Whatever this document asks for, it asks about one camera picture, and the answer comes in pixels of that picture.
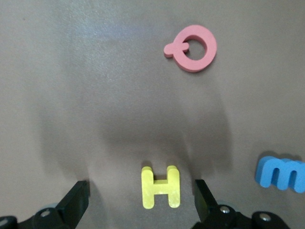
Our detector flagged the yellow uppercase letter H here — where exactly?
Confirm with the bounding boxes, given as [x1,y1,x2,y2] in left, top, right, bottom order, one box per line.
[141,165,181,210]

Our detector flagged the blue lowercase letter m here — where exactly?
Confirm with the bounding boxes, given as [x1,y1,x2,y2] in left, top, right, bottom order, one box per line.
[254,156,305,193]

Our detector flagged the red uppercase letter Q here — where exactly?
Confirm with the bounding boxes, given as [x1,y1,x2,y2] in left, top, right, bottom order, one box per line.
[163,24,218,73]

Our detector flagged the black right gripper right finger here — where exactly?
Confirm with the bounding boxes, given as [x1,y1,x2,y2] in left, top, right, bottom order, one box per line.
[190,179,292,229]

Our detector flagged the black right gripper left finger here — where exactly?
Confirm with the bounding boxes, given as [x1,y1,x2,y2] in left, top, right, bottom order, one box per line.
[0,180,90,229]

